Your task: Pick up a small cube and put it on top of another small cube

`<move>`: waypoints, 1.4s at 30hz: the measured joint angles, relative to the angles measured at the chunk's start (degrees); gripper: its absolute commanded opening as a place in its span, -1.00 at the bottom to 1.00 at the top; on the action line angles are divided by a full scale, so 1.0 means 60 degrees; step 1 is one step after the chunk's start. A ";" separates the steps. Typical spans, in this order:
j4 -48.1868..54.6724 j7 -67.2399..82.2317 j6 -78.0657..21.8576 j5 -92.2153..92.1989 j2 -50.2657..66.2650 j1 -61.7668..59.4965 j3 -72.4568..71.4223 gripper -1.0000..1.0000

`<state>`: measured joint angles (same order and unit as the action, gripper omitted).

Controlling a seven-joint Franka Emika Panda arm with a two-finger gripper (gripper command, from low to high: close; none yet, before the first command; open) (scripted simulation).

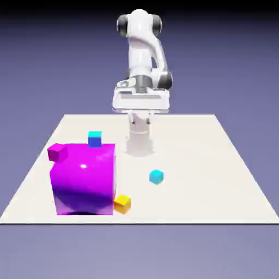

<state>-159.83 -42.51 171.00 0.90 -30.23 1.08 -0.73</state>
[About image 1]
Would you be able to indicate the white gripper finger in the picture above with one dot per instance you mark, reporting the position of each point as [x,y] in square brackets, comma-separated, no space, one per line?
[132,120]
[149,120]

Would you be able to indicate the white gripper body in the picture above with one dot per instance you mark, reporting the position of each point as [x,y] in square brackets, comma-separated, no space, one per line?
[141,102]

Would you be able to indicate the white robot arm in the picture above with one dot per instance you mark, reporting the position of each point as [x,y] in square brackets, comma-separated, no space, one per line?
[140,43]

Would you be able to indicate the small cyan cube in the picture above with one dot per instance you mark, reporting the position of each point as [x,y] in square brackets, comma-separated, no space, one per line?
[95,140]
[156,177]

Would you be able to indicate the small magenta cube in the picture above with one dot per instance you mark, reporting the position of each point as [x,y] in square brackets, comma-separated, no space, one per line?
[57,152]

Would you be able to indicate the small yellow cube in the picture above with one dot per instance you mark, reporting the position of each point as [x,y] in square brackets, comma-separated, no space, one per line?
[122,204]

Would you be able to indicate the large magenta box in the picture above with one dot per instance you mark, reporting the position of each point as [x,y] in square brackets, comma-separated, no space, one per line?
[82,178]

